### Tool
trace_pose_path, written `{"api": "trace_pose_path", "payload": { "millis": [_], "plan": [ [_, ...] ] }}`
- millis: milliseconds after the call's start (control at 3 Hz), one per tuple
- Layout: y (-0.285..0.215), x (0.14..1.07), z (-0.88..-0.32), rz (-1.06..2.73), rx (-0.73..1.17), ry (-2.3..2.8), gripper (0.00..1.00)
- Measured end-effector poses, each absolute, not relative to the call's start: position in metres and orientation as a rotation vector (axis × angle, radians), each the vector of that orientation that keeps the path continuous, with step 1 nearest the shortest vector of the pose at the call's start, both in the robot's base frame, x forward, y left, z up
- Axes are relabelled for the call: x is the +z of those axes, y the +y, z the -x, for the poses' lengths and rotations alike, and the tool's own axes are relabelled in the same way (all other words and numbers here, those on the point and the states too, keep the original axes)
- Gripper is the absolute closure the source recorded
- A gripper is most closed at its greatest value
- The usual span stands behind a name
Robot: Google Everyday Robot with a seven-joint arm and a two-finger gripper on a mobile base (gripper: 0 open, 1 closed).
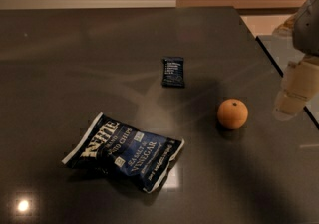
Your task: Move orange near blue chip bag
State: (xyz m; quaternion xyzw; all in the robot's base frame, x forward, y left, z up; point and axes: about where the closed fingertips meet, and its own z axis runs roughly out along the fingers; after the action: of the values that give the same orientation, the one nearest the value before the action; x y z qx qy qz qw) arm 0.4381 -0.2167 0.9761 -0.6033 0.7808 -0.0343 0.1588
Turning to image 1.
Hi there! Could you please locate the orange fruit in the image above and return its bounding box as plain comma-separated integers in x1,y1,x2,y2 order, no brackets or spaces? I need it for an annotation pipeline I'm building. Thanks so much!
217,99,248,130

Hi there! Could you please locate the blue kettle chip bag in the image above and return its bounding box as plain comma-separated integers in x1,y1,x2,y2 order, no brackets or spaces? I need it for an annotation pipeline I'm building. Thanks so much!
62,112,184,193

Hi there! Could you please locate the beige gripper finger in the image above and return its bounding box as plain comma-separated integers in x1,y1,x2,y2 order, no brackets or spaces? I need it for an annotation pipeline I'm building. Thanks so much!
273,55,319,121
272,14,296,37

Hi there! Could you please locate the dark blue snack bar wrapper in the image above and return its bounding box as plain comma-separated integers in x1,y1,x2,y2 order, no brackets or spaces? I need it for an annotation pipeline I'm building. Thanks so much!
161,57,185,88

